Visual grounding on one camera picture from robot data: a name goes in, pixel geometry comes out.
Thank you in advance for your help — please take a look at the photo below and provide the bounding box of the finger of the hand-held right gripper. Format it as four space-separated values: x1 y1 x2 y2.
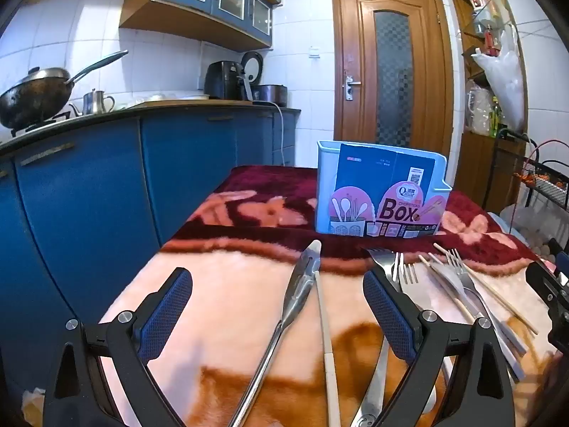
553 259 569 292
526 260 563 309

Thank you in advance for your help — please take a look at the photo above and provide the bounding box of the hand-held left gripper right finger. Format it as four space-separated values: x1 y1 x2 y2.
362 270 516 427

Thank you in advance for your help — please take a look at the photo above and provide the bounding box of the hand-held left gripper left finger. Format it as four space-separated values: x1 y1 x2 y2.
42 267 194 427

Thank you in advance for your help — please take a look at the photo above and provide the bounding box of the beige wooden chopstick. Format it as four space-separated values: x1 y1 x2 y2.
433 243 539 336
314 270 342 427
419 255 475 323

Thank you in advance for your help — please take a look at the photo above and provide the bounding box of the light blue utensil holder box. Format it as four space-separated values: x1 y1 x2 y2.
315 140 453 241

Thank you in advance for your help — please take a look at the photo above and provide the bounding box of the pile of eggs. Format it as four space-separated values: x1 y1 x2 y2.
525 227 554 256

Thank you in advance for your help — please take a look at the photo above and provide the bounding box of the red and pink floral blanket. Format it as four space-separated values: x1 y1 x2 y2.
100 164 556 427

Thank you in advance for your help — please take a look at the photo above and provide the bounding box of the clear plastic bag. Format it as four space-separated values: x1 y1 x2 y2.
498 205 535 233

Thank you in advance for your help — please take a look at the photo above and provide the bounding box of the wooden shelf unit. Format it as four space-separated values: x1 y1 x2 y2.
451 0 531 214

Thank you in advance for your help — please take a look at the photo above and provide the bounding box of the blue kitchen base cabinet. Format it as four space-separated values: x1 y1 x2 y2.
0 106 302 410

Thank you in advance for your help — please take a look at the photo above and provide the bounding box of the beige bag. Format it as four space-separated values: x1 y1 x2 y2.
20 387 46 424

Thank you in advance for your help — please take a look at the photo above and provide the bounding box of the clear plastic jug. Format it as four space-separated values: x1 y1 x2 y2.
464 80 490 134

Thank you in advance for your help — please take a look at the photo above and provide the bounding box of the white plastic bag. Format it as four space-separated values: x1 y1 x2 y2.
471 22 527 132

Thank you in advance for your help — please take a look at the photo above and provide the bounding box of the stainless steel kettle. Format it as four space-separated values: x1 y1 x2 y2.
69 90 116 116

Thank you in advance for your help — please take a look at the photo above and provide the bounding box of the gas stove burner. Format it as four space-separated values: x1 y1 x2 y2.
9 110 74 137

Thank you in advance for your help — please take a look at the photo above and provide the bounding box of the black air fryer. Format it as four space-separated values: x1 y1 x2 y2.
207 60 247 101

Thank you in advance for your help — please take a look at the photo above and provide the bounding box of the black rice cooker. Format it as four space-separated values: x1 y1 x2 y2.
240 51 289 106

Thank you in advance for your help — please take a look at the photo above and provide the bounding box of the dark metal wok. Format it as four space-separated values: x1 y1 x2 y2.
0 50 129 130

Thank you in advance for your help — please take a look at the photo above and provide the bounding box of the metal wok lid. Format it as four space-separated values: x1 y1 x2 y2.
13 67 72 87

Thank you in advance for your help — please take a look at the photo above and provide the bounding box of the wooden door with glass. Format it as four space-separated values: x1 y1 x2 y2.
331 0 455 162

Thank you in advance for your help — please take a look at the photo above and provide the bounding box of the black wire rack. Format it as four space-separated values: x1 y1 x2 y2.
489 127 569 243

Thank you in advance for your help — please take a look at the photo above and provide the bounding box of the white power cable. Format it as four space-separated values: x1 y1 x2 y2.
269 100 286 166

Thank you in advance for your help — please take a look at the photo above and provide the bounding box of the metal door handle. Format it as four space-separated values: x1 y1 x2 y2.
344 73 363 101

